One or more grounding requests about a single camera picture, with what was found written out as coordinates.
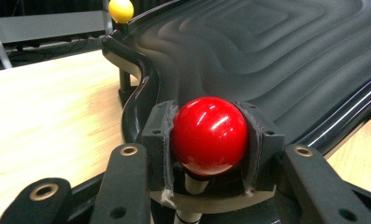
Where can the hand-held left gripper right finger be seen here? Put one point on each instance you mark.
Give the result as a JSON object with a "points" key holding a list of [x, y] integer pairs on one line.
{"points": [[298, 186]]}

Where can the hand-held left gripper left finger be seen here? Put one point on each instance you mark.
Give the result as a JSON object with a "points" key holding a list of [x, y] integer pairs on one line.
{"points": [[127, 186]]}

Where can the red ball knob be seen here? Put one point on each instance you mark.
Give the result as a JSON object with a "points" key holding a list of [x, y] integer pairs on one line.
{"points": [[209, 133]]}

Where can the black wavy tray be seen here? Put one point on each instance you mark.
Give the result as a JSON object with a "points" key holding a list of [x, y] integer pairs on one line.
{"points": [[267, 62]]}

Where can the yellow ball knob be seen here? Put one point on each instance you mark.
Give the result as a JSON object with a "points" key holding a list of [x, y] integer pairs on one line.
{"points": [[121, 11]]}

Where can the white metal desk frame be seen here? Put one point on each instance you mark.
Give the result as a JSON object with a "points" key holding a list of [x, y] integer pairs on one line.
{"points": [[49, 26]]}

